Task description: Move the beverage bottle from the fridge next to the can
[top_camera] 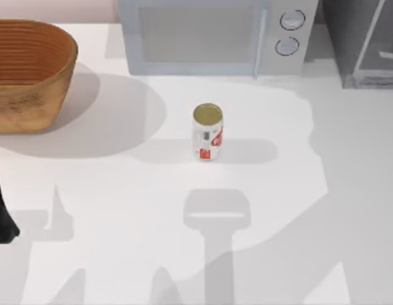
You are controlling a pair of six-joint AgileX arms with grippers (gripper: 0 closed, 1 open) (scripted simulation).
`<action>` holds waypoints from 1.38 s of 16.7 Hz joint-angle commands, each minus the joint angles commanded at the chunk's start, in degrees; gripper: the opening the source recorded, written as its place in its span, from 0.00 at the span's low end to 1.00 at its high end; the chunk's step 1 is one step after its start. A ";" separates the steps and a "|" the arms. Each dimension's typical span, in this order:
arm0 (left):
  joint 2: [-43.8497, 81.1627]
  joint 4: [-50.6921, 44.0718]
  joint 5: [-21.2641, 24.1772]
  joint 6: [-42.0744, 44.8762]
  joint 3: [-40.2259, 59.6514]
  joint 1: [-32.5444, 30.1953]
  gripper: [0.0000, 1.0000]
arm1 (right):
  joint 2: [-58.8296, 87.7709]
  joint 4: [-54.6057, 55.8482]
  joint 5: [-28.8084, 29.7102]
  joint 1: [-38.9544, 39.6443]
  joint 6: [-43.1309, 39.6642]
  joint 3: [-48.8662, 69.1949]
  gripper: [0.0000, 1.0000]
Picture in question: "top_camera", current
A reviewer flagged microwave oven door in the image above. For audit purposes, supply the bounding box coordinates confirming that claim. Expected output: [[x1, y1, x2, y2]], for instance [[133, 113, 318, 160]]
[[119, 0, 269, 77]]

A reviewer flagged microwave knob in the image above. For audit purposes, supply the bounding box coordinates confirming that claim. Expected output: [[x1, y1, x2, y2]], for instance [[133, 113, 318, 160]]
[[279, 9, 307, 31], [274, 36, 300, 57]]

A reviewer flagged grey cabinet with dark inside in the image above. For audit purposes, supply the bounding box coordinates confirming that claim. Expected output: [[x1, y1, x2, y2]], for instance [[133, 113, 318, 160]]
[[321, 0, 393, 90]]

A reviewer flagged brown woven basket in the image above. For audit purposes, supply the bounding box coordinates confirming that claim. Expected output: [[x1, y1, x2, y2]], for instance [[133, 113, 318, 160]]
[[0, 19, 79, 134]]

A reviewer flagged microwave door handle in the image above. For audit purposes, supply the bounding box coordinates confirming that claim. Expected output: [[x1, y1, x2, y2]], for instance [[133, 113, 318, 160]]
[[253, 8, 268, 80]]

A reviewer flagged red and white can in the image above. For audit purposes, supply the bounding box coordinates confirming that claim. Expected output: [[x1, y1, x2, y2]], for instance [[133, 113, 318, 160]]
[[192, 102, 224, 162]]

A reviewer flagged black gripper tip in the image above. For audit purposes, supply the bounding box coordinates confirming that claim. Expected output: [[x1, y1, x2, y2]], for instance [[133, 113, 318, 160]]
[[0, 162, 21, 245]]

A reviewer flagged pale microwave oven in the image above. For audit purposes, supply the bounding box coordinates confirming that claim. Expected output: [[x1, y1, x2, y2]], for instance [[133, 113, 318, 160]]
[[117, 0, 319, 80]]

